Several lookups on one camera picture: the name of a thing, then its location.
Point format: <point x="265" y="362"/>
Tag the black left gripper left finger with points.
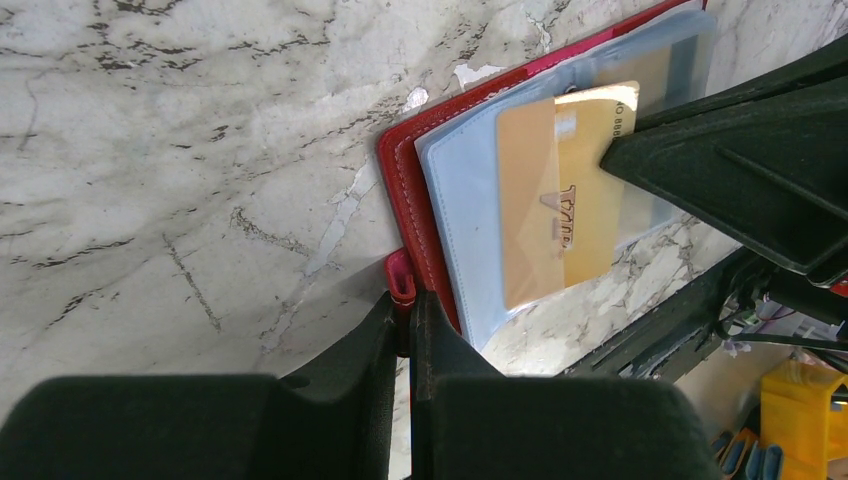
<point x="329" y="419"/>

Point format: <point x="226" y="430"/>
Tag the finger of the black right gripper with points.
<point x="764" y="162"/>

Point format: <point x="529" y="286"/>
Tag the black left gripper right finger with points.
<point x="469" y="421"/>

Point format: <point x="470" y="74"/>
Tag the red card holder wallet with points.
<point x="440" y="166"/>

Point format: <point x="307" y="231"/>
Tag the yellow plastic object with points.
<point x="798" y="414"/>

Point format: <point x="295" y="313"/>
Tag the blue clips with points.
<point x="741" y="456"/>

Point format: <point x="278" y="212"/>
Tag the black mounting rail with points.
<point x="677" y="334"/>

